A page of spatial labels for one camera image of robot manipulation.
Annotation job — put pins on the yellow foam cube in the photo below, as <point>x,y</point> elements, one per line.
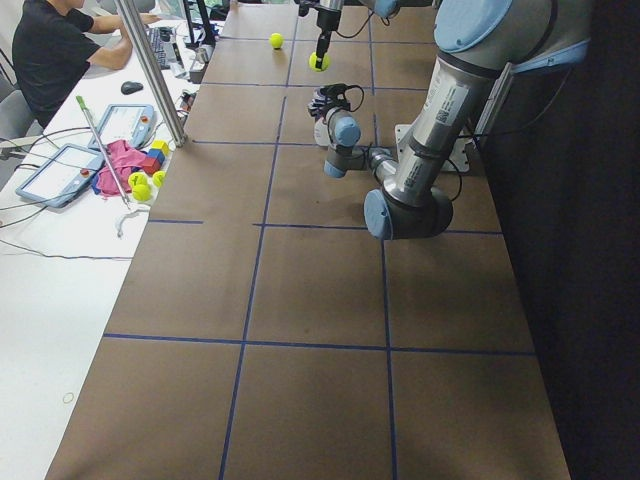
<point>159,146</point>

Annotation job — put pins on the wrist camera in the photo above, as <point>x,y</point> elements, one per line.
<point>330,91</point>

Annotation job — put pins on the near teach pendant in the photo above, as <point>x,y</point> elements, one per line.
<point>63,177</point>

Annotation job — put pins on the grabber stick green tip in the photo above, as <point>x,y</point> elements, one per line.
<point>103,151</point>

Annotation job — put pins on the seated person black shirt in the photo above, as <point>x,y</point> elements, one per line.
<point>55,43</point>

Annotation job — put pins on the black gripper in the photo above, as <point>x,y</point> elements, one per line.
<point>317,107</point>
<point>327,20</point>

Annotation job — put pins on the black computer mouse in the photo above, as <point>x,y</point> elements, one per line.
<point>131,87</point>

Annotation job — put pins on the spare tennis ball three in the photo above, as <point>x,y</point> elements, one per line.
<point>158,178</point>

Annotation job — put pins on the black keyboard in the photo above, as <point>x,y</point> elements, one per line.
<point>157,37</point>

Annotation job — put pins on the spare tennis ball two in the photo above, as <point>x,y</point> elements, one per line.
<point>141,192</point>

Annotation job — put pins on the teach pendant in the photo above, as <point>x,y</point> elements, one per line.
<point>63,177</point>
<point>130,122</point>

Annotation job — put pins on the red foam cube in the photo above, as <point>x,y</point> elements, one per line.
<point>150,165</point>

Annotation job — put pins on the pink cloth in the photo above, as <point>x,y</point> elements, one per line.
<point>126,160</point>

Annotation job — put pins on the tennis ball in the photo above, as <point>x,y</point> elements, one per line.
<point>276,40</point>
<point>319,63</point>

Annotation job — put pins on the clear tennis ball can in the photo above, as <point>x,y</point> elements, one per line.
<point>320,132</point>

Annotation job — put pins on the white mounting post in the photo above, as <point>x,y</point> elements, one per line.
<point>456,158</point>

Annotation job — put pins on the far teach pendant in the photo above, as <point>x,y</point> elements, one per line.
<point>130,122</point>

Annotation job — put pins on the blue foam cube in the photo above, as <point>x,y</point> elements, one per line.
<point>157,155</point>

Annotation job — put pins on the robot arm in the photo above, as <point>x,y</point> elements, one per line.
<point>475,40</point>

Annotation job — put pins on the spare tennis ball one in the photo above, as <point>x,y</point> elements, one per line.
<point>138,178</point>

